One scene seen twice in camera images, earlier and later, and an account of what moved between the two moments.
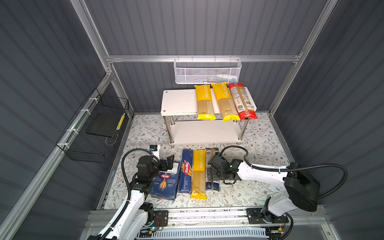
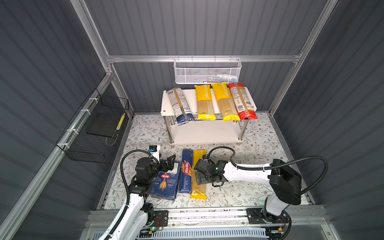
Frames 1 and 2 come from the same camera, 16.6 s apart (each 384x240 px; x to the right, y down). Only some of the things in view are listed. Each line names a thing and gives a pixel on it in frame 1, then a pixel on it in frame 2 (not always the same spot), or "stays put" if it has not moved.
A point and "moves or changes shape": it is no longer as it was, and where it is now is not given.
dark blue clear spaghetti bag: (212, 181) moves or changes shape
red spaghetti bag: (244, 107) stays put
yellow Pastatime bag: (227, 108) stays put
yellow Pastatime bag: (205, 106) stays put
